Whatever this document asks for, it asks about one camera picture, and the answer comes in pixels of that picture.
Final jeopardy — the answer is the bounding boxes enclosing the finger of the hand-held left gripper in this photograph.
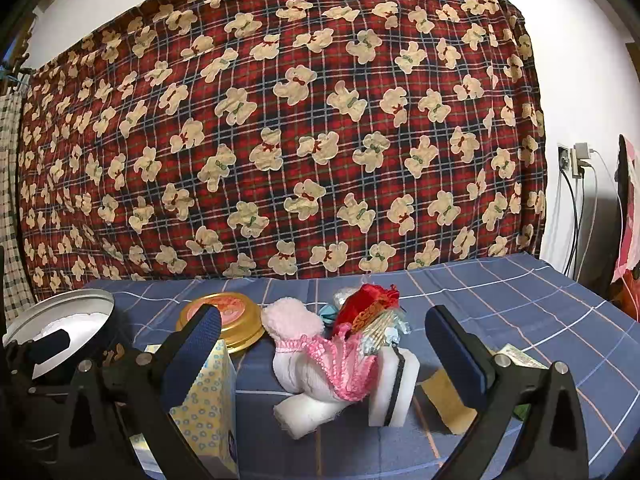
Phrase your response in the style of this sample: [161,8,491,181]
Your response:
[27,329,71,368]

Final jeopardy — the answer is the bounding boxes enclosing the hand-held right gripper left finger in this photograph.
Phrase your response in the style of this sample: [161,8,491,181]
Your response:
[30,304,223,480]

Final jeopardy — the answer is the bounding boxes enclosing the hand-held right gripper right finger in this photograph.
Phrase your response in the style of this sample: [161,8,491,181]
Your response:
[425,304,606,480]

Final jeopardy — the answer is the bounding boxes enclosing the round metal tin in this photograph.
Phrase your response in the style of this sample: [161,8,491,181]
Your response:
[2,287,133,396]

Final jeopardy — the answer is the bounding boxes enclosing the clear bag of cotton swabs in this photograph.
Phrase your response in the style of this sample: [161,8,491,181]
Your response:
[357,310,411,361]

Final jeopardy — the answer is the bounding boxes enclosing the red gold embroidered pouch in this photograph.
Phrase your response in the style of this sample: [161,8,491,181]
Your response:
[332,284,401,336]

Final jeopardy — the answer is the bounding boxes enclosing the teal cloth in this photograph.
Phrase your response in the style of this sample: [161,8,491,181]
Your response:
[317,302,341,328]

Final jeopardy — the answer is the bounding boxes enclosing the gold round lid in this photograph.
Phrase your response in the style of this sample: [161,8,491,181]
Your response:
[175,292,266,356]

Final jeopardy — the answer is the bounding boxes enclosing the yellow blue-ringed tissue box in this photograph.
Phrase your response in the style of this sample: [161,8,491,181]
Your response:
[130,337,241,480]

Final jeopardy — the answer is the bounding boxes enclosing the flat paper packet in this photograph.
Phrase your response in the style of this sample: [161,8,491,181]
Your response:
[492,342,548,371]

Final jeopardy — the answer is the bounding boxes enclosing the blue plaid bedsheet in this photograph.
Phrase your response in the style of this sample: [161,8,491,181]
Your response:
[80,252,640,480]

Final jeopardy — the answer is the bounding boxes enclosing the white sponge with black layer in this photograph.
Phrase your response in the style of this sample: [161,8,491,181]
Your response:
[367,345,421,428]

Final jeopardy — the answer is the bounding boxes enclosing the white sock with pink lace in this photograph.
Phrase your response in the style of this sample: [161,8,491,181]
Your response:
[272,332,381,408]

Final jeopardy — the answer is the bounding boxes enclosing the white green checked cloth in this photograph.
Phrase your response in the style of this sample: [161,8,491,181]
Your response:
[0,85,36,311]

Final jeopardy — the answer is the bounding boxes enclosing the pink printed bag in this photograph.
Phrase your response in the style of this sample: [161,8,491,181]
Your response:
[611,134,640,322]

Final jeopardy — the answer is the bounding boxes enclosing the red plaid bear-print blanket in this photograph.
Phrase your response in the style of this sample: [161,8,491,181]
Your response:
[17,0,548,301]

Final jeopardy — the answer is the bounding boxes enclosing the black cable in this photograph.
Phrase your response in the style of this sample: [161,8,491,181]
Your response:
[560,166,582,281]

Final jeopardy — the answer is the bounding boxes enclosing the white charger cable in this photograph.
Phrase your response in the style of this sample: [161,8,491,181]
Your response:
[589,150,628,246]

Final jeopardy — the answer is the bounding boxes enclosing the wall socket with chargers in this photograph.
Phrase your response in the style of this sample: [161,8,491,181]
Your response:
[571,141,594,178]

